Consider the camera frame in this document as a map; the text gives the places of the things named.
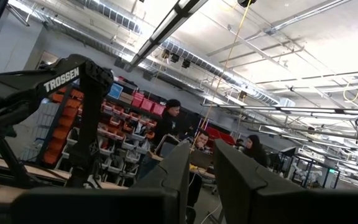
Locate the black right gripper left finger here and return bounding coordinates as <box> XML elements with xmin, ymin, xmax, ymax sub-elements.
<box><xmin>9</xmin><ymin>139</ymin><xmax>191</xmax><ymax>224</ymax></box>

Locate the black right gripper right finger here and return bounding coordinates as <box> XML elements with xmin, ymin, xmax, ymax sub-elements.
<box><xmin>214</xmin><ymin>138</ymin><xmax>358</xmax><ymax>224</ymax></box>

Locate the person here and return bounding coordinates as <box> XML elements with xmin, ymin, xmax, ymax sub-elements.
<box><xmin>152</xmin><ymin>98</ymin><xmax>183</xmax><ymax>149</ymax></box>
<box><xmin>193</xmin><ymin>129</ymin><xmax>213</xmax><ymax>154</ymax></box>
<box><xmin>242</xmin><ymin>134</ymin><xmax>270</xmax><ymax>168</ymax></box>

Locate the grey open laptop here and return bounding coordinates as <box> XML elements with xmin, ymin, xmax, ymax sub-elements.
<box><xmin>154</xmin><ymin>133</ymin><xmax>180</xmax><ymax>157</ymax></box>
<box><xmin>190</xmin><ymin>149</ymin><xmax>214</xmax><ymax>169</ymax></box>

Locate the long wooden desk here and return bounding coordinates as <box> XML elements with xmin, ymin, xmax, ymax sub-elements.
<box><xmin>147</xmin><ymin>152</ymin><xmax>217</xmax><ymax>180</ymax></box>

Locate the storage shelf with bins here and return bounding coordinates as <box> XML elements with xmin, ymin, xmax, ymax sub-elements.
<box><xmin>20</xmin><ymin>76</ymin><xmax>167</xmax><ymax>187</ymax></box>

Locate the rack with red bins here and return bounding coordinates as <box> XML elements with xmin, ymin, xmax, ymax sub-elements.
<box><xmin>205</xmin><ymin>126</ymin><xmax>236</xmax><ymax>147</ymax></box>

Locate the ceiling strip light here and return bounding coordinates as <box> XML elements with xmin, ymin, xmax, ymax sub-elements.
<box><xmin>200</xmin><ymin>103</ymin><xmax>358</xmax><ymax>118</ymax></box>
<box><xmin>129</xmin><ymin>0</ymin><xmax>209</xmax><ymax>68</ymax></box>

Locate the yellow hanging cable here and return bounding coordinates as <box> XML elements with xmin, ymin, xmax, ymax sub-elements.
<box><xmin>190</xmin><ymin>0</ymin><xmax>250</xmax><ymax>153</ymax></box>

